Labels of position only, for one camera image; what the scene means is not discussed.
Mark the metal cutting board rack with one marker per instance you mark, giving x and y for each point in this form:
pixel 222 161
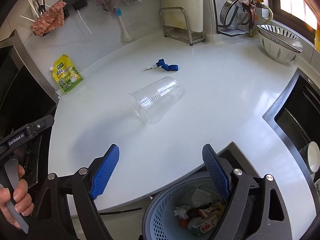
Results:
pixel 181 30

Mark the black kitchen sink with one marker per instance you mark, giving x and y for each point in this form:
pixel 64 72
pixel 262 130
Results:
pixel 294 116

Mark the white patterned bowl stack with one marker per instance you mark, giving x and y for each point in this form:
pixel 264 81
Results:
pixel 279 44

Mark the yellow detergent jug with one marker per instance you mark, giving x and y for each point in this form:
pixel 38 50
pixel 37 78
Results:
pixel 317 38

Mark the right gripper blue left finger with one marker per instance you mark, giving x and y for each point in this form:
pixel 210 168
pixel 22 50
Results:
pixel 101 170

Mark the red white snack wrapper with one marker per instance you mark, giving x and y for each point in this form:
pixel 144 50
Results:
pixel 215 208

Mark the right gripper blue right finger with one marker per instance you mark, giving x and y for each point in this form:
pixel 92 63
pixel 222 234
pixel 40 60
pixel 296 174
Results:
pixel 216 171

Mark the white bottle brush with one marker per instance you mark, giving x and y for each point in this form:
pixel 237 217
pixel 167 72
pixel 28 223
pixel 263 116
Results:
pixel 126 37

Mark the yellow green spout pouch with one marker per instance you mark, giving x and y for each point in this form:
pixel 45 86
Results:
pixel 65 74

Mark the white plate in sink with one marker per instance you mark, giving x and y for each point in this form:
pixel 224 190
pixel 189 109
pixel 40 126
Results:
pixel 317 186

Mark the metal colander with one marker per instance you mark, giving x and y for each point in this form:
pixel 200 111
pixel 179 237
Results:
pixel 234 13

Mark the white bowl in sink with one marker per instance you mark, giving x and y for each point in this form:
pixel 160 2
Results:
pixel 311 156

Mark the white green milk carton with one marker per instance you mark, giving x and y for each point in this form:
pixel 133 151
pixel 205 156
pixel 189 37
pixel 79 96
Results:
pixel 200 226

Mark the pink hanging cloth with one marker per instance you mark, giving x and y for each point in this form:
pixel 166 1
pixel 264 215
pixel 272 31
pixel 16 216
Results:
pixel 52 19

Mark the black dish rack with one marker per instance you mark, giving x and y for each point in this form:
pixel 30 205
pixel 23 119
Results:
pixel 247 29

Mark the blue perforated trash bin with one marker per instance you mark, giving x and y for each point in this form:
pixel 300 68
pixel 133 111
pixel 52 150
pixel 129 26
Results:
pixel 159 221

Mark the white cutting board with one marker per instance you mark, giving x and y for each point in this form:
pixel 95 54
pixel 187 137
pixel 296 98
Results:
pixel 180 2

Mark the crumpled white paper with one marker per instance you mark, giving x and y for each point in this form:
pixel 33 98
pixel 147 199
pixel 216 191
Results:
pixel 181 211

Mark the clear plastic cup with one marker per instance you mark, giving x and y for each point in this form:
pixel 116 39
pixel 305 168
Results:
pixel 151 102

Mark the blue strap clip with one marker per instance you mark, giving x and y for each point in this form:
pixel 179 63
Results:
pixel 161 64

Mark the orange bottle cap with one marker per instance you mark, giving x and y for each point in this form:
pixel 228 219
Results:
pixel 183 223

